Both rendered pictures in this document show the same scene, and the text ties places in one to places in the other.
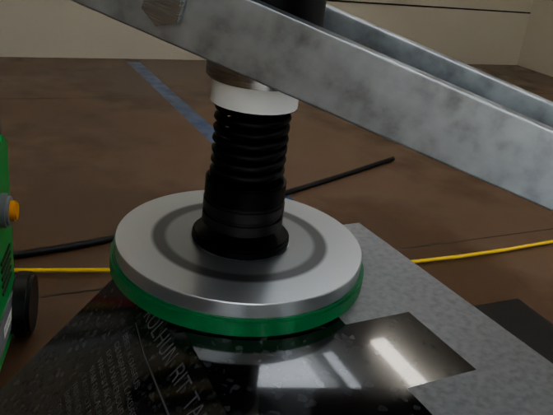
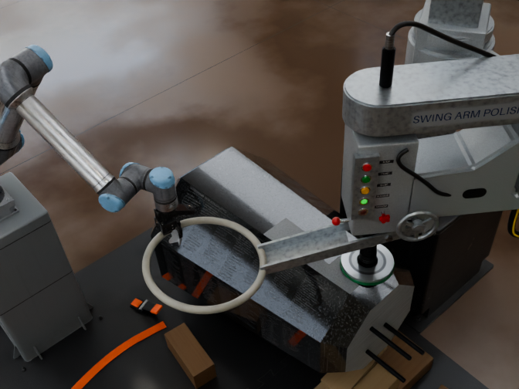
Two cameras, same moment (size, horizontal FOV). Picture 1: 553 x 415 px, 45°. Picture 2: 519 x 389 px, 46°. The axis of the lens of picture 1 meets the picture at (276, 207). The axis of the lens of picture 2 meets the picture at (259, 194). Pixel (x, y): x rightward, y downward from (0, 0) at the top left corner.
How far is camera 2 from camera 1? 269 cm
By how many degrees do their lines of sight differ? 112
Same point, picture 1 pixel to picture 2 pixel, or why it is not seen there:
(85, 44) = not seen: outside the picture
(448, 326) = (321, 262)
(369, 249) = (343, 282)
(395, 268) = (335, 277)
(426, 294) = (327, 271)
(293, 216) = (361, 272)
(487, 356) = not seen: hidden behind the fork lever
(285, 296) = not seen: hidden behind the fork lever
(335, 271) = (344, 257)
